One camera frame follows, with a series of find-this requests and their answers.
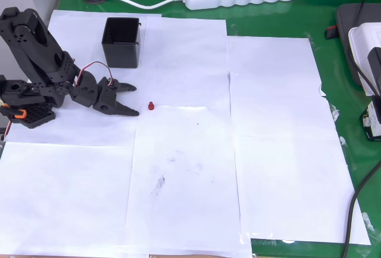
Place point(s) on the white plastic container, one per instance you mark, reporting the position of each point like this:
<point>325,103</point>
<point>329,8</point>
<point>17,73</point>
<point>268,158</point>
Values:
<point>361,40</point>

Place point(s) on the black square container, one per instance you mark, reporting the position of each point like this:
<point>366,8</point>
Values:
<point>122,52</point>

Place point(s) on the small red object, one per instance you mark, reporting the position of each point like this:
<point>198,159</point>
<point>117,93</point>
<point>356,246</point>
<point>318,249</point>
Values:
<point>151,107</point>

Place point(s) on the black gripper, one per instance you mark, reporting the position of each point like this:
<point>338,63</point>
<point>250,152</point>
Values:
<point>106,100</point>

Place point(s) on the white paper sheet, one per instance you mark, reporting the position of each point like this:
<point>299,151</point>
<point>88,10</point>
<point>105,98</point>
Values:
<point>59,195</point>
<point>268,55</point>
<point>184,195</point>
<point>282,112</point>
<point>184,55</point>
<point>89,130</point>
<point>297,195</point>

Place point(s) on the grey padded sleeve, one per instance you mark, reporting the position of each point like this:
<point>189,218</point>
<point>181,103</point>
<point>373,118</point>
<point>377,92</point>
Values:
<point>345,16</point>

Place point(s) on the black red USB stick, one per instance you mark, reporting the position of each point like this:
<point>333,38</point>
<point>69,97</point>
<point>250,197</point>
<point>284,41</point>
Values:
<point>332,33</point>

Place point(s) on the orange table clamp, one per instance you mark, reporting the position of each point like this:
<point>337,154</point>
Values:
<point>15,112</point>

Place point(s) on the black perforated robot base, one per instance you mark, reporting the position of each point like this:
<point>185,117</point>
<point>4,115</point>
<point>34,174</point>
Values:
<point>37,118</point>

